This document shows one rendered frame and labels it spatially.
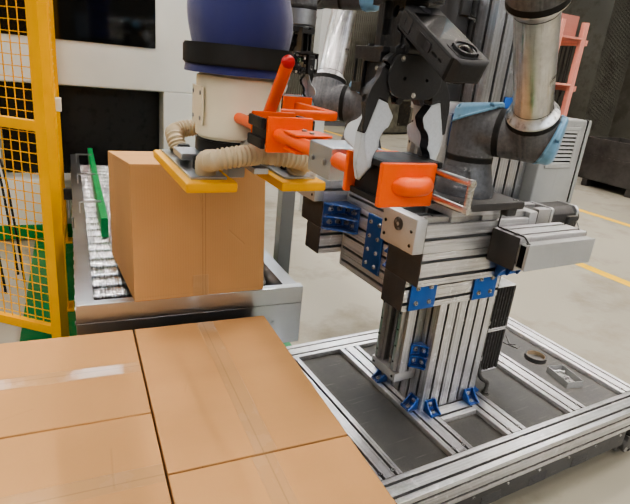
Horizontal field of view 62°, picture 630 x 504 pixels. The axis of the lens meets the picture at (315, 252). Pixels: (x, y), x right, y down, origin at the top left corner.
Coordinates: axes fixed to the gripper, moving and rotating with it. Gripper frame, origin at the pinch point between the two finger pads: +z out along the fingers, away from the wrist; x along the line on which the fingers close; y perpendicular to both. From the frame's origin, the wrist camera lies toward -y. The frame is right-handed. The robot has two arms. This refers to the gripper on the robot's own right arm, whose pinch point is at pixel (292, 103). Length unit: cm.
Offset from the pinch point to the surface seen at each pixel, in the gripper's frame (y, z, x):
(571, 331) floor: -33, 121, 202
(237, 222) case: -7.0, 36.7, -12.1
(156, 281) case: -5, 53, -37
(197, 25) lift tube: 34, -16, -36
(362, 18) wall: -940, -113, 567
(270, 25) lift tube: 40.3, -17.2, -23.5
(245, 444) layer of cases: 55, 66, -29
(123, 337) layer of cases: 3, 66, -47
